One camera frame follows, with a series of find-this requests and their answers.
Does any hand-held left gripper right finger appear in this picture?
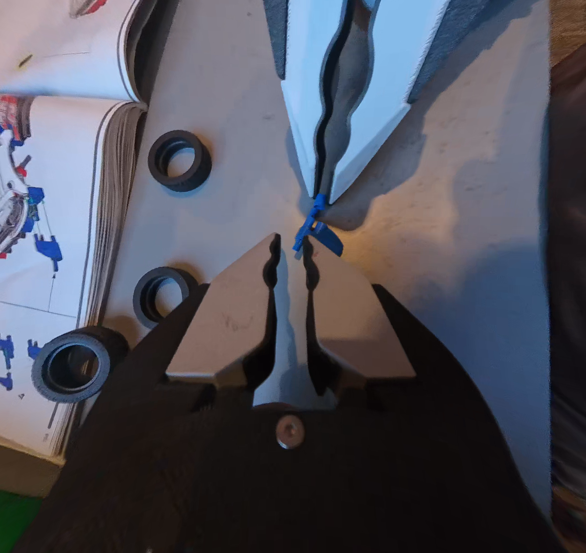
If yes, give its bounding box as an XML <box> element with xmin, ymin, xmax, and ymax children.
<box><xmin>302</xmin><ymin>236</ymin><xmax>417</xmax><ymax>398</ymax></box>

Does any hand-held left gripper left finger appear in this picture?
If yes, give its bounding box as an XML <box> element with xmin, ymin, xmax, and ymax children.
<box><xmin>165</xmin><ymin>233</ymin><xmax>282</xmax><ymax>393</ymax></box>

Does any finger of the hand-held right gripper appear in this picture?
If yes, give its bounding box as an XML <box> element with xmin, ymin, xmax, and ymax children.
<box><xmin>328</xmin><ymin>0</ymin><xmax>463</xmax><ymax>205</ymax></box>
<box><xmin>280</xmin><ymin>0</ymin><xmax>352</xmax><ymax>198</ymax></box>

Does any long blue toy pin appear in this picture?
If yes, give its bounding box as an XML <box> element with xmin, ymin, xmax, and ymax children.
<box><xmin>293</xmin><ymin>207</ymin><xmax>321</xmax><ymax>254</ymax></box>

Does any grey desk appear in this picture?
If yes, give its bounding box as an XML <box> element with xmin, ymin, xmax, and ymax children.
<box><xmin>0</xmin><ymin>0</ymin><xmax>552</xmax><ymax>517</ymax></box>

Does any black toy tyre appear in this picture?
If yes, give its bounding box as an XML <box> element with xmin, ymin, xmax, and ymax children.
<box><xmin>147</xmin><ymin>129</ymin><xmax>212</xmax><ymax>193</ymax></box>
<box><xmin>31</xmin><ymin>326</ymin><xmax>129</xmax><ymax>403</ymax></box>
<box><xmin>133</xmin><ymin>266</ymin><xmax>200</xmax><ymax>330</ymax></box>

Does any open instruction booklet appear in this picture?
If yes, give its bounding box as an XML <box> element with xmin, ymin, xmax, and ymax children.
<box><xmin>0</xmin><ymin>0</ymin><xmax>172</xmax><ymax>460</ymax></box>

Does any green plastic bin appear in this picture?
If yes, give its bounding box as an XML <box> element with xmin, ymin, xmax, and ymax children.
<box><xmin>0</xmin><ymin>489</ymin><xmax>46</xmax><ymax>533</ymax></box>

